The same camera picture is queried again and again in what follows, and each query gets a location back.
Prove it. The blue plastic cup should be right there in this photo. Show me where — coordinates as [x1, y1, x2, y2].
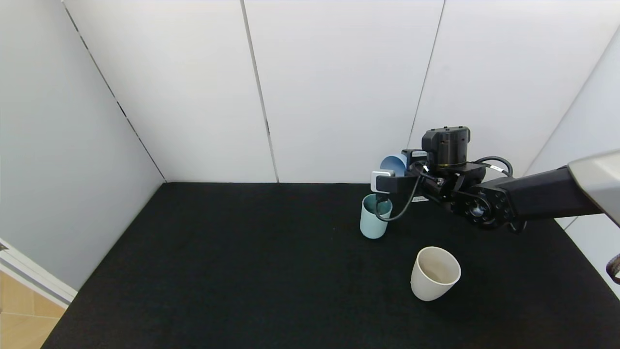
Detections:
[380, 154, 408, 178]

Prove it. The white floor trim strip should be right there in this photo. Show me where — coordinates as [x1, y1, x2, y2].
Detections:
[0, 238, 78, 309]

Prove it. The teal plastic cup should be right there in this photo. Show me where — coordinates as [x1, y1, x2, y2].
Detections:
[360, 194, 393, 239]

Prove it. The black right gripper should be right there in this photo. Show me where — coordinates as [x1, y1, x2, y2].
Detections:
[401, 149, 429, 176]

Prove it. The black cable with white tag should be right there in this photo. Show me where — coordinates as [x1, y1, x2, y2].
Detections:
[477, 156, 514, 178]

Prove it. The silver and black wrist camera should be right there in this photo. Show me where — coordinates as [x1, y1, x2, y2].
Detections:
[371, 170, 421, 194]

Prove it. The cream plastic cup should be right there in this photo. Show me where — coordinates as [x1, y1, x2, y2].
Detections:
[411, 246, 461, 302]

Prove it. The thin black camera cable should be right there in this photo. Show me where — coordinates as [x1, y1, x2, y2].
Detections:
[374, 167, 422, 222]

